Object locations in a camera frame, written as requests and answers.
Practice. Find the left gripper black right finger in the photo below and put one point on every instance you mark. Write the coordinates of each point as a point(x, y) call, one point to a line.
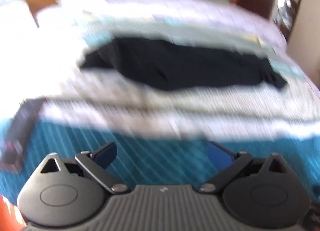
point(228, 164)

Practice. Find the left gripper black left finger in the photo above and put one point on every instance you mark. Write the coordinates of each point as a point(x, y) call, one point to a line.
point(95, 164)

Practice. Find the black pants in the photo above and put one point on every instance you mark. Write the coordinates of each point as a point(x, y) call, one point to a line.
point(166, 66)

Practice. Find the black smartphone with call screen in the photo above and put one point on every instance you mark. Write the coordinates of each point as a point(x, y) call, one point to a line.
point(16, 139)

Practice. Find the lavender floral duvet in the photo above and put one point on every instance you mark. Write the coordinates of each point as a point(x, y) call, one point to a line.
point(223, 15)

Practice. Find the floral pillow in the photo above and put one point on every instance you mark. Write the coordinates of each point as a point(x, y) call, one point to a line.
point(16, 17)

